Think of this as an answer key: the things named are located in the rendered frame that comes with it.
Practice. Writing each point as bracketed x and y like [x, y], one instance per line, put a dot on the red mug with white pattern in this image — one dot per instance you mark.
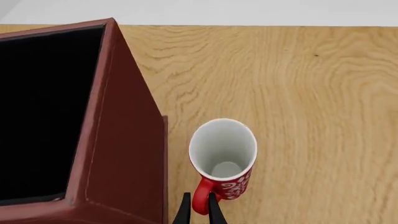
[222, 151]

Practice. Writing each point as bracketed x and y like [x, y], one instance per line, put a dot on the red-brown desk caddy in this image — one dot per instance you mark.
[118, 140]

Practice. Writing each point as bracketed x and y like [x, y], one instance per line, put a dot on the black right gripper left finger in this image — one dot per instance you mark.
[184, 212]

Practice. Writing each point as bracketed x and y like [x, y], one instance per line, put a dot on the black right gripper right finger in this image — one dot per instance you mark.
[216, 213]

